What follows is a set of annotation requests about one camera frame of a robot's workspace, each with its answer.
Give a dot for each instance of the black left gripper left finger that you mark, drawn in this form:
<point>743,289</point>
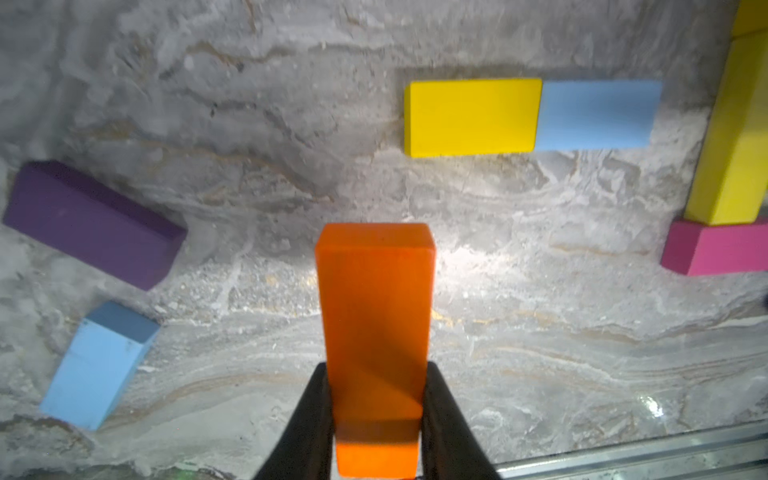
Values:
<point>304,450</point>

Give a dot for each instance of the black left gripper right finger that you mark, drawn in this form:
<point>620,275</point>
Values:
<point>449,449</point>

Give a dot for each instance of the orange block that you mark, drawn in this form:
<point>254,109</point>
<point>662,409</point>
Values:
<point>375,289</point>

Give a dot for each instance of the magenta block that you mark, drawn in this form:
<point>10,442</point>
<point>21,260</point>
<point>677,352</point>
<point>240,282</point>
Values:
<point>695,249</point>

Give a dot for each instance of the short yellow block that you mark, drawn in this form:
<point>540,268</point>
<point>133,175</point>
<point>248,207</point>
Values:
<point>471,117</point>
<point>751,17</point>

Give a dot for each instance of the dark purple block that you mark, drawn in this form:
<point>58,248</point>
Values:
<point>72,212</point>

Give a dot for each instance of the light blue square block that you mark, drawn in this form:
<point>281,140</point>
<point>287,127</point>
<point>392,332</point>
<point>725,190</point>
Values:
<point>597,114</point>

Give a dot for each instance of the long yellow block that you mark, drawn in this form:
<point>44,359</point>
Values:
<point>730,181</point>

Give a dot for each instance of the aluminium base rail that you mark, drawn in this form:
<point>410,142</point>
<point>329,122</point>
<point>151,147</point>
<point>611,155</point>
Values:
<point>734,452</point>

